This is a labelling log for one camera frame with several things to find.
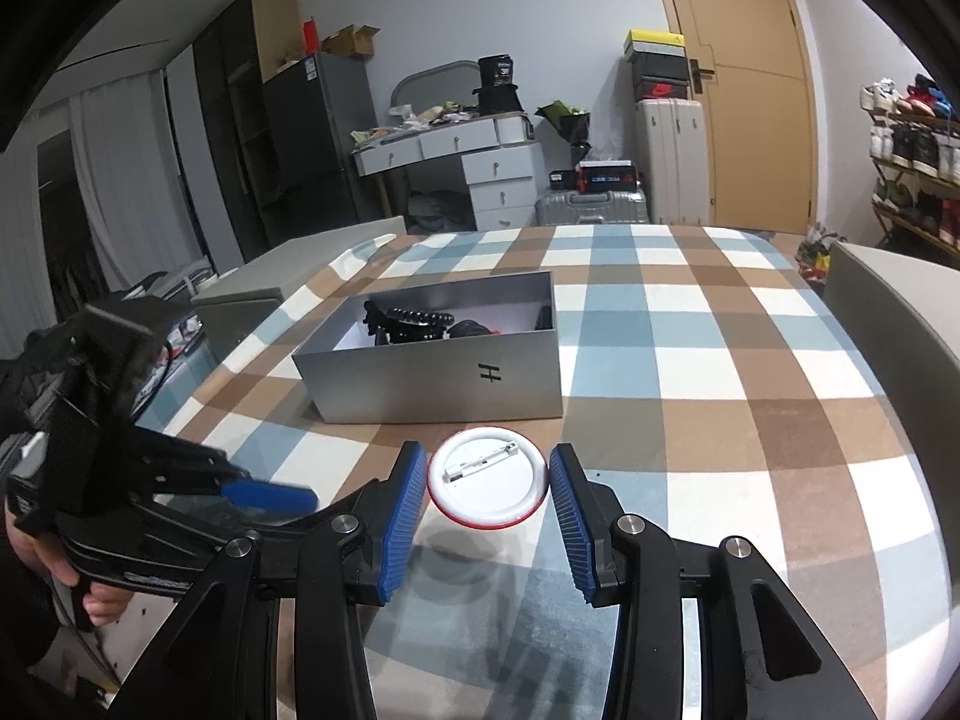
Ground black bag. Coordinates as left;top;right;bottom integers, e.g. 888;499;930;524
472;54;526;115

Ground silver suitcase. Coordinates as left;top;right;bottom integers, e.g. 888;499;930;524
534;187;650;226

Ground desk clutter pile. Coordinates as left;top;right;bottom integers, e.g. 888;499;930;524
352;99;481;147

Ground checked blanket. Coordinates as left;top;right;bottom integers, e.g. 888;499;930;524
161;223;953;720

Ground person's left hand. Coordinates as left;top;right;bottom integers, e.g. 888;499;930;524
4;499;132;631

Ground dark fridge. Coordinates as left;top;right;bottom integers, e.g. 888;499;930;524
261;52;376;248

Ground black shoe box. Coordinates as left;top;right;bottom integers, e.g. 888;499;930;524
628;56;691;102

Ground wooden shoe rack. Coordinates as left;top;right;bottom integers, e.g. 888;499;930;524
859;75;960;256

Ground white dressing table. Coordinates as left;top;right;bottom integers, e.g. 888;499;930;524
352;111;545;230

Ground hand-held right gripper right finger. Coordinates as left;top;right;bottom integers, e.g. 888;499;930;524
549;442;878;720

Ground black and red box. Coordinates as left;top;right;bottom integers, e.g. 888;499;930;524
576;160;640;194

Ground grey curtain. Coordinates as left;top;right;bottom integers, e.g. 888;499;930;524
67;67;211;301

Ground wooden door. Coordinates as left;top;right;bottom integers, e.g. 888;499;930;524
646;0;818;230

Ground arched mirror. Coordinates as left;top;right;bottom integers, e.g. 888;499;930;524
391;60;481;117

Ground grey cardboard box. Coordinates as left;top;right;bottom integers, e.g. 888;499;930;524
291;270;563;425

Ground dark wrapped flower bouquet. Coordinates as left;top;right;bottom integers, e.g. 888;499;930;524
534;99;593;158

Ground red rimmed pin badge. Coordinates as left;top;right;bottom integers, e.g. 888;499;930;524
426;427;554;530

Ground rows of sneakers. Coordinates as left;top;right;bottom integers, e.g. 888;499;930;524
860;75;960;241

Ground black spiked bracelet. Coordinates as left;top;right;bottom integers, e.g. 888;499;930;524
386;305;457;331

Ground open cardboard box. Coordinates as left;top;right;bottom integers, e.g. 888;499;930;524
321;24;382;59

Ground pile of shoes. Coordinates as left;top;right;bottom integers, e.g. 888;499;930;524
796;223;848;282

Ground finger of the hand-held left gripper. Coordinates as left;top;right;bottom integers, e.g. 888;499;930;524
142;499;338;545
131;431;317;515

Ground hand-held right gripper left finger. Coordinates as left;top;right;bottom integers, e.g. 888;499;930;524
105;441;428;720

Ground beige suitcase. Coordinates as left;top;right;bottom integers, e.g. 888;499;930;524
634;97;710;224

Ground tall wooden cabinet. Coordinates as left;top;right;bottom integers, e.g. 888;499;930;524
195;0;305;263

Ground yellow lid shoe box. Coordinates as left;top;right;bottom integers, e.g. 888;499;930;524
626;30;687;59

